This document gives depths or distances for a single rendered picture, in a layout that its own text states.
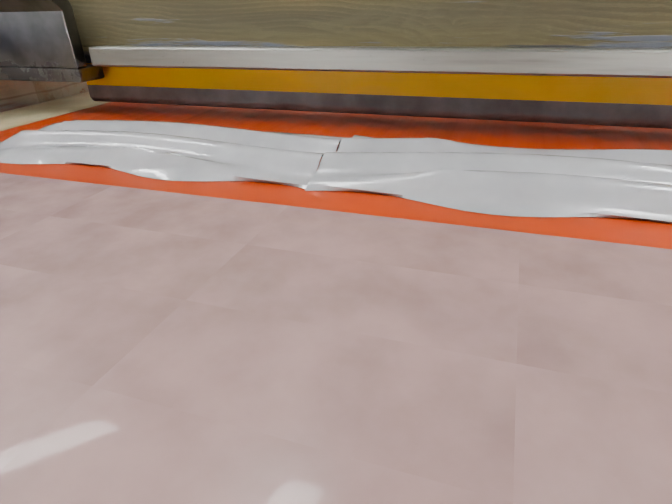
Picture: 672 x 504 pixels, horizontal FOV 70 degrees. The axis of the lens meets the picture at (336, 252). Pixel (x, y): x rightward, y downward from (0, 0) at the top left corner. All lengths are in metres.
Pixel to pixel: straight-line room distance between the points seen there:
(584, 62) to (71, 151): 0.22
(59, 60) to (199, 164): 0.15
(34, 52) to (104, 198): 0.17
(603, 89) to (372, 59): 0.11
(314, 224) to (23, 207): 0.11
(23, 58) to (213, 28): 0.13
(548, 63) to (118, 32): 0.23
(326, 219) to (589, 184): 0.09
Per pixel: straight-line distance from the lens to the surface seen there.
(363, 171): 0.19
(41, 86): 0.42
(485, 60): 0.23
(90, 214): 0.18
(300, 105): 0.28
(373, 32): 0.25
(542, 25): 0.24
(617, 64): 0.23
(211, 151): 0.22
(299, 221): 0.15
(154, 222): 0.17
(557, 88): 0.26
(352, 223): 0.15
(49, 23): 0.34
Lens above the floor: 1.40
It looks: 57 degrees down
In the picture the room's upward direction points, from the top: 21 degrees counter-clockwise
